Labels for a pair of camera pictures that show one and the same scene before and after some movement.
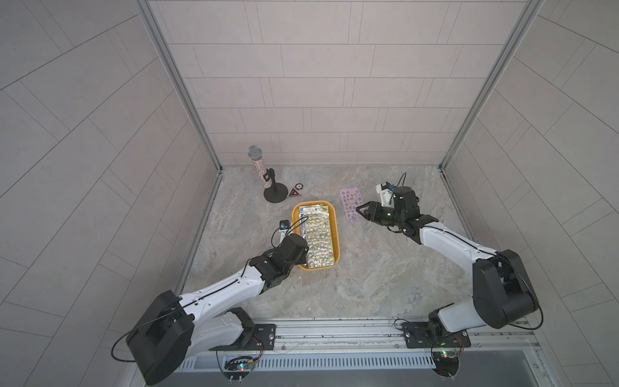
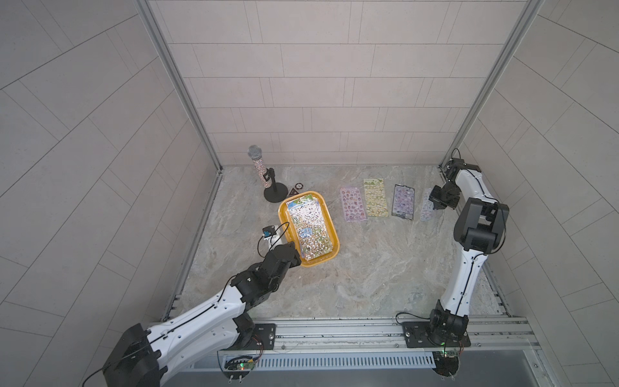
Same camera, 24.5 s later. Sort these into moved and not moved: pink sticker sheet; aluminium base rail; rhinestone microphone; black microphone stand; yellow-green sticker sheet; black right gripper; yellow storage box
Moved: black right gripper; yellow storage box; yellow-green sticker sheet
Not moved: black microphone stand; rhinestone microphone; aluminium base rail; pink sticker sheet
